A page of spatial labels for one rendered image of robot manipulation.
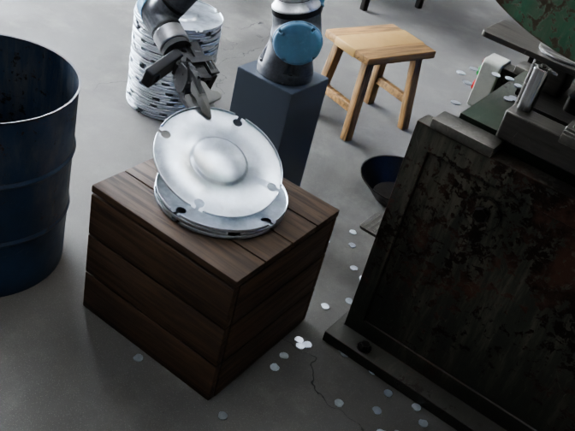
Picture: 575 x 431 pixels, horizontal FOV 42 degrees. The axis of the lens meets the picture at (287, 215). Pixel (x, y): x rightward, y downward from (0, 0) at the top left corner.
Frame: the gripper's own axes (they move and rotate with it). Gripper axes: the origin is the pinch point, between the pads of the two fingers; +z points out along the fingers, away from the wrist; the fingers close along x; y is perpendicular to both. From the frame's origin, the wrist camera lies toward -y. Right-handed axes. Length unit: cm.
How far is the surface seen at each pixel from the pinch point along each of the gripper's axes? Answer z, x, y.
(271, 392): 57, 28, 0
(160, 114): -51, 69, 34
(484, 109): 30, -30, 44
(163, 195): 14.5, 5.6, -15.2
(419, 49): -35, 29, 119
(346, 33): -50, 35, 97
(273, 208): 25.7, 1.3, 5.2
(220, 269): 36.8, -1.0, -15.0
